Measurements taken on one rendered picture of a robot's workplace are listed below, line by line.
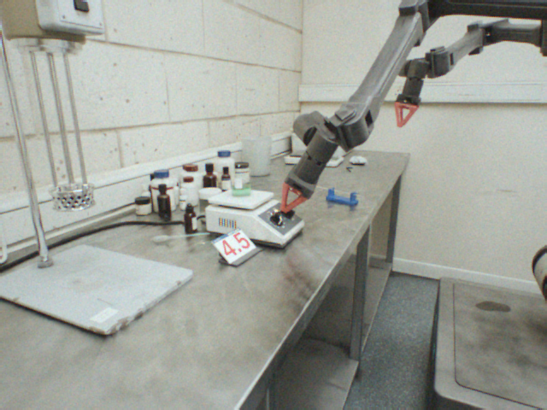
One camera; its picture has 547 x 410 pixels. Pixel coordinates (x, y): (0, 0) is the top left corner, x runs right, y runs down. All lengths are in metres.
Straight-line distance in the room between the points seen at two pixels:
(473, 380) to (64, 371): 0.94
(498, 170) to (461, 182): 0.19
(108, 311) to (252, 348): 0.23
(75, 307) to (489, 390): 0.95
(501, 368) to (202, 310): 0.88
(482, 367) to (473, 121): 1.37
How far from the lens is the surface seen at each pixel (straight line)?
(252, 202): 0.81
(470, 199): 2.29
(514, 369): 1.24
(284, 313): 0.58
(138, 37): 1.23
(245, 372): 0.48
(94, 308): 0.63
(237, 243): 0.76
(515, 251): 2.40
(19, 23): 0.63
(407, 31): 0.98
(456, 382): 1.14
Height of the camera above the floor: 1.07
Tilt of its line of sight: 17 degrees down
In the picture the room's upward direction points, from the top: straight up
